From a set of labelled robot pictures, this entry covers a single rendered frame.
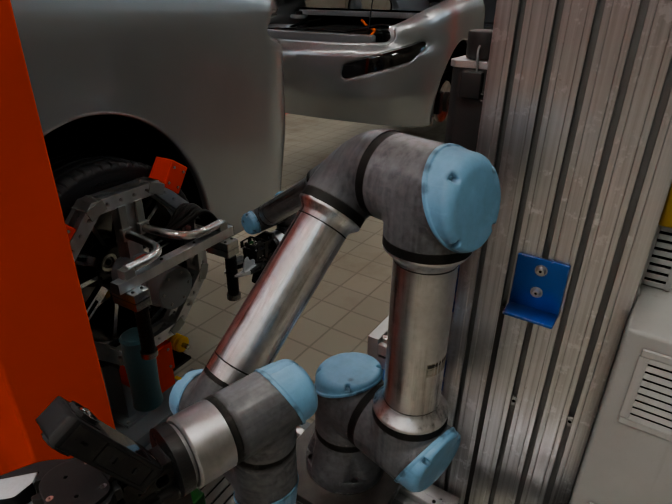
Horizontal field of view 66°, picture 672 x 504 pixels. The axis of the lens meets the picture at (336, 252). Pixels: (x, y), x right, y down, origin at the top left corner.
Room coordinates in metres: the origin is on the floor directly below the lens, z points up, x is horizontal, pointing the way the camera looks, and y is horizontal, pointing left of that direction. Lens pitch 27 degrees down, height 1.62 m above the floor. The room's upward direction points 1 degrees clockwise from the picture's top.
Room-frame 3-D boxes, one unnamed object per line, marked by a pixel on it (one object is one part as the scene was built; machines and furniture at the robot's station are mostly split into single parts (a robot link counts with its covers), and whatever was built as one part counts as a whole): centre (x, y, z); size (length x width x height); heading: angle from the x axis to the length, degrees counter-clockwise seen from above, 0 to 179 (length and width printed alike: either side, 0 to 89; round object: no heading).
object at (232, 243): (1.41, 0.35, 0.93); 0.09 x 0.05 x 0.05; 60
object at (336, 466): (0.70, -0.02, 0.87); 0.15 x 0.15 x 0.10
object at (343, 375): (0.70, -0.03, 0.98); 0.13 x 0.12 x 0.14; 43
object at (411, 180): (0.60, -0.12, 1.19); 0.15 x 0.12 x 0.55; 43
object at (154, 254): (1.22, 0.56, 1.03); 0.19 x 0.18 x 0.11; 60
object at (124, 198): (1.37, 0.61, 0.85); 0.54 x 0.07 x 0.54; 150
